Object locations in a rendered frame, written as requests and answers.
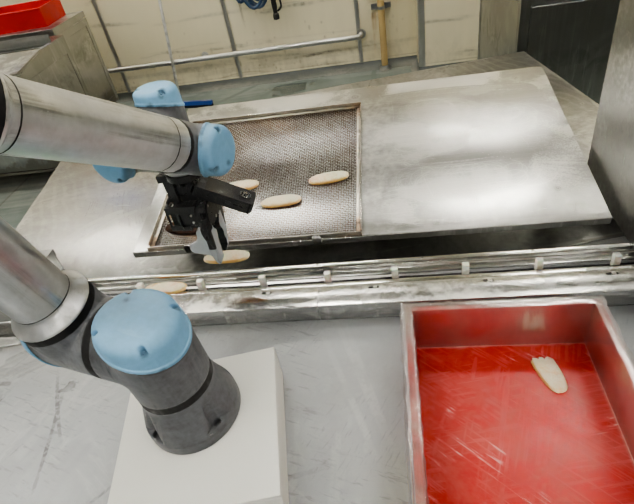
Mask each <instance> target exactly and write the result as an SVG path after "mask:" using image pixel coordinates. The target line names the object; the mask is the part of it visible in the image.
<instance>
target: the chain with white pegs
mask: <svg viewBox="0 0 634 504"><path fill-rule="evenodd" d="M621 259H622V255H621V253H620V252H614V253H613V255H612V258H611V262H610V264H597V265H583V266H582V265H579V266H569V267H568V266H563V267H546V268H543V265H544V259H543V257H536V259H535V266H534V268H529V269H516V270H514V269H513V270H502V271H501V270H496V271H480V272H469V262H462V273H450V274H449V273H446V274H437V275H436V274H430V275H413V276H400V277H399V276H398V266H393V267H391V270H392V277H387V278H386V277H380V278H364V279H351V280H350V279H347V280H331V274H330V271H324V280H325V281H316V282H314V281H313V282H304V283H303V282H297V283H281V284H270V285H268V284H267V280H266V277H265V275H259V278H258V280H259V283H260V285H247V286H236V287H235V286H230V287H214V288H206V286H205V284H204V281H203V279H197V281H196V285H197V287H198V288H197V289H186V290H184V291H191V290H208V289H225V288H242V287H258V286H275V285H292V284H309V283H326V282H342V281H359V280H376V279H393V278H409V277H426V276H443V275H460V274H477V273H493V272H510V271H527V270H544V269H560V268H577V267H594V266H611V265H628V264H634V262H629V263H621ZM136 288H137V289H144V288H145V286H144V284H143V282H140V283H137V285H136Z"/></svg>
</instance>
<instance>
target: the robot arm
mask: <svg viewBox="0 0 634 504"><path fill-rule="evenodd" d="M132 96H133V100H134V106H135V107H136V108H134V107H130V106H126V105H122V104H119V103H115V102H111V101H107V100H103V99H99V98H96V97H92V96H88V95H84V94H80V93H76V92H72V91H69V90H65V89H61V88H57V87H53V86H49V85H46V84H42V83H38V82H34V81H30V80H26V79H22V78H19V77H15V76H11V75H7V74H3V73H1V72H0V155H6V156H15V157H25V158H35V159H44V160H54V161H64V162H74V163H83V164H92V165H93V167H94V169H95V170H96V171H97V172H98V173H99V174H100V175H101V176H102V177H103V178H105V179H106V180H108V181H110V182H113V183H124V182H126V181H127V180H129V179H130V178H133V177H134V176H135V175H136V173H138V172H148V173H159V174H157V175H156V177H155V178H156V180H157V183H158V184H160V183H163V186H164V188H165V190H166V193H167V195H168V199H167V201H166V206H165V208H164V211H165V214H166V216H167V219H168V221H169V223H170V226H171V228H172V230H173V231H181V230H182V231H192V230H193V228H197V231H196V235H197V240H196V241H195V242H193V243H191V244H190V249H191V251H192V252H194V253H198V254H205V255H211V256H212V257H213V258H214V259H215V261H216V262H217V263H218V264H221V263H222V261H223V258H224V253H223V251H226V250H227V246H228V235H227V228H226V221H225V217H224V213H223V209H222V206H225V207H228V208H231V209H234V210H237V211H240V212H243V213H246V214H249V213H251V211H252V209H253V206H254V203H255V198H256V193H255V192H253V191H250V190H248V189H245V188H242V187H239V186H236V185H233V184H230V183H227V182H224V181H221V180H218V179H215V178H212V177H209V176H223V175H225V174H226V173H228V172H229V170H230V169H231V167H232V165H233V163H234V159H235V142H234V138H233V136H232V134H231V132H230V131H229V130H228V129H227V128H226V127H225V126H223V125H220V124H211V123H209V122H205V123H192V122H190V121H189V118H188V115H187V112H186V109H185V103H184V102H183V100H182V98H181V95H180V93H179V91H178V88H177V86H176V85H175V84H174V83H173V82H170V81H165V80H163V81H162V80H161V81H154V82H150V83H147V84H144V85H142V86H140V87H138V88H137V89H136V90H135V91H134V93H133V95H132ZM196 179H197V180H196ZM172 202H173V203H172ZM170 203H171V204H170ZM169 204H170V205H169ZM221 205H222V206H221ZM169 215H170V216H171V218H172V220H173V223H174V226H173V224H172V222H171V219H170V217H169ZM218 237H219V239H220V242H219V239H218ZM220 243H221V244H220ZM221 246H222V248H223V251H222V248H221ZM0 311H1V312H3V313H4V314H6V315H7V316H9V317H10V318H11V328H12V331H13V333H14V335H15V336H16V337H17V338H18V339H19V340H20V342H21V344H22V346H23V347H24V349H25V350H26V351H27V352H28V353H29V354H30V355H32V356H33V357H35V358H36V359H38V360H39V361H41V362H43V363H45V364H48V365H51V366H55V367H63V368H66V369H70V370H73V371H77V372H80V373H84V374H87V375H90V376H94V377H97V378H100V379H104V380H107V381H111V382H114V383H117V384H120V385H123V386H124V387H126V388H127V389H129V391H130V392H131V393H132V394H133V396H134V397H135V398H136V399H137V400H138V402H139V403H140V404H141V406H142V410H143V415H144V421H145V426H146V429H147V432H148V434H149V435H150V437H151V438H152V439H153V441H154V442H155V443H156V444H157V445H158V446H159V447H160V448H161V449H162V450H164V451H166V452H168V453H171V454H176V455H188V454H193V453H197V452H200V451H202V450H205V449H207V448H209V447H210V446H212V445H213V444H215V443H216V442H218V441H219V440H220V439H221V438H222V437H223V436H224V435H225V434H226V433H227V432H228V431H229V429H230V428H231V427H232V425H233V424H234V422H235V420H236V418H237V416H238V413H239V410H240V404H241V395H240V390H239V387H238V385H237V383H236V381H235V379H234V378H233V376H232V375H231V373H230V372H229V371H228V370H227V369H225V368H224V367H222V366H221V365H219V364H217V363H215V362H214V361H213V360H211V359H210V358H209V356H208V355H207V353H206V351H205V349H204V347H203V346H202V344H201V342H200V340H199V339H198V337H197V335H196V333H195V332H194V330H193V328H192V326H191V322H190V320H189V318H188V316H187V314H186V313H185V312H184V310H183V309H182V308H181V307H180V306H179V305H178V303H177V302H176V301H175V300H174V299H173V298H172V297H171V296H169V295H168V294H166V293H164V292H162V291H159V290H155V289H146V288H144V289H134V290H132V292H131V293H130V294H127V293H126V292H124V293H121V294H119V295H117V296H115V297H111V296H108V295H106V294H104V293H102V292H101V291H100V290H99V289H98V288H96V287H95V286H94V285H93V284H92V283H91V282H90V281H89V280H88V279H87V278H86V277H85V276H84V275H82V274H81V273H79V272H77V271H73V270H63V271H61V270H60V269H59V268H58V267H57V266H55V265H54V264H53V263H52V262H51V261H50V260H49V259H48V258H46V257H45V256H44V255H43V254H42V253H41V252H40V251H39V250H38V249H36V248H35V247H34V246H33V245H32V244H31V243H30V242H29V241H27V240H26V239H25V238H24V237H23V236H22V235H21V234H20V233H19V232H17V231H16V230H15V229H14V228H13V227H12V226H11V225H10V224H8V223H7V222H6V221H5V220H4V219H3V218H2V217H1V216H0Z"/></svg>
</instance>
